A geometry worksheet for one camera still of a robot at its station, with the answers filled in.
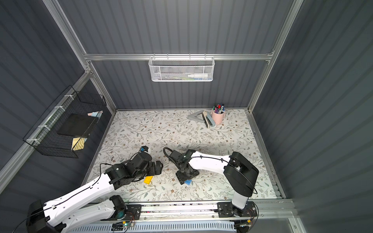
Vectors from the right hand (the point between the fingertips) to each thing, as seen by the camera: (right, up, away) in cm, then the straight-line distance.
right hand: (186, 180), depth 82 cm
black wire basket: (-61, +27, -20) cm, 70 cm away
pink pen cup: (+24, +36, +26) cm, 50 cm away
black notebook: (-56, +32, -7) cm, 64 cm away
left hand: (-15, +8, -5) cm, 18 cm away
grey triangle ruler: (+5, +38, +34) cm, 52 cm away
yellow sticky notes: (-45, +24, -21) cm, 55 cm away
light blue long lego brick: (+1, -1, 0) cm, 2 cm away
